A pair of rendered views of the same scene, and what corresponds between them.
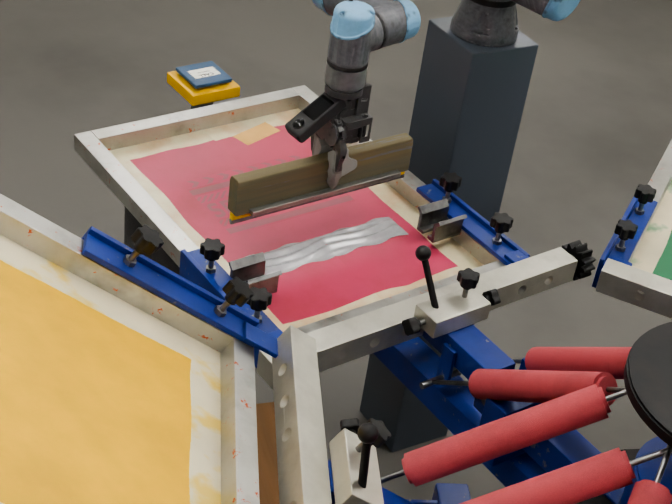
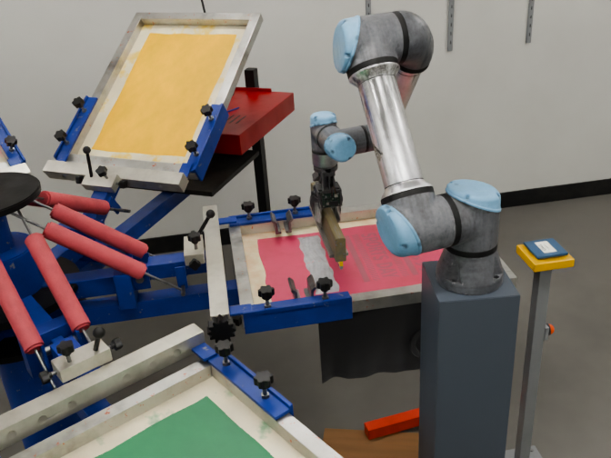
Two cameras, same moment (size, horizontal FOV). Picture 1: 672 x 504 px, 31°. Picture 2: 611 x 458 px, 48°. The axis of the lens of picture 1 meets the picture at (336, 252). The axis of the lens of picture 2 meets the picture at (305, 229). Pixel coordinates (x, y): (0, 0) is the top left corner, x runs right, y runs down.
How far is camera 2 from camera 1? 3.36 m
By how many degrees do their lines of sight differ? 97
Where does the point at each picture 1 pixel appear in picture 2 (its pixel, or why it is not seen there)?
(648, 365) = (23, 178)
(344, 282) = (280, 262)
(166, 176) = not seen: hidden behind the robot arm
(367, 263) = (293, 273)
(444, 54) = not seen: hidden behind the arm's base
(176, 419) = (154, 149)
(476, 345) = (169, 257)
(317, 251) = (310, 256)
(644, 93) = not seen: outside the picture
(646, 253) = (234, 406)
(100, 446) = (138, 124)
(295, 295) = (277, 246)
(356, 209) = (352, 281)
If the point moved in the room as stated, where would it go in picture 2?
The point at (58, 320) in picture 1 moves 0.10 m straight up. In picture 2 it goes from (189, 110) to (185, 84)
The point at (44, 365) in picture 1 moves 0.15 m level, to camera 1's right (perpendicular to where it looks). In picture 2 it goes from (168, 106) to (142, 118)
